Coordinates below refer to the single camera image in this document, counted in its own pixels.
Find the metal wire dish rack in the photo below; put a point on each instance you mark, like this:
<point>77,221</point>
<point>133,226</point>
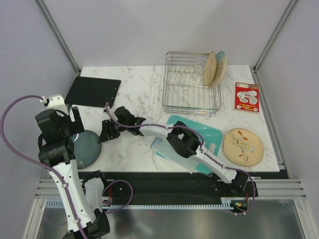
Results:
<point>183,89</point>

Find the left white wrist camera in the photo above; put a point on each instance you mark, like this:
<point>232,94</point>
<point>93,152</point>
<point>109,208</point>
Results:
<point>55,102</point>

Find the clear plastic zip bag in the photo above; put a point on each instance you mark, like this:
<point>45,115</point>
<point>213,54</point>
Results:
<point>164,149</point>

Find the red booklet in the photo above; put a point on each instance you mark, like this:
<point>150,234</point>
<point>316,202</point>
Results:
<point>247,97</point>

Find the blue and beige plate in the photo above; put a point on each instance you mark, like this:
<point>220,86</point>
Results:
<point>220,69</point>

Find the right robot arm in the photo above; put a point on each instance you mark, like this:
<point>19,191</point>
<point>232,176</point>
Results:
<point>184,141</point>

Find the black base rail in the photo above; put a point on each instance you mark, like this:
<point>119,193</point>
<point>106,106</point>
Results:
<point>150,188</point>

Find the light blue cable duct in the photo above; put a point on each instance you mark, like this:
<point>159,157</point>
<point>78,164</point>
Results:
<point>225,205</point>

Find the teal cutting board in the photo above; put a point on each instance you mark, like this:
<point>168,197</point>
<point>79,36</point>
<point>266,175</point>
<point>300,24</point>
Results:
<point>212,138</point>

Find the dark teal plate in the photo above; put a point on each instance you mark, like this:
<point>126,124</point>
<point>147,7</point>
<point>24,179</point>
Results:
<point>87,148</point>

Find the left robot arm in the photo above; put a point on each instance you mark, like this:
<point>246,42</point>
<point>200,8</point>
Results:
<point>82,200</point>

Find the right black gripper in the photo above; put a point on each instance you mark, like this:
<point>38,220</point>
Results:
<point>107,132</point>

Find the beige bird plate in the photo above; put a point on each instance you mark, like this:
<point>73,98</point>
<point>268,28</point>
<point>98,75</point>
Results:
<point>243,147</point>
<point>210,68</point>

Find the black square plate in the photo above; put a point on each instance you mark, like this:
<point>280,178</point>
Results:
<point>93,92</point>

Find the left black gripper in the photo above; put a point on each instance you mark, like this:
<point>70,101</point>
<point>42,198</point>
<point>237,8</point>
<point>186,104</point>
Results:
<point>75,126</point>

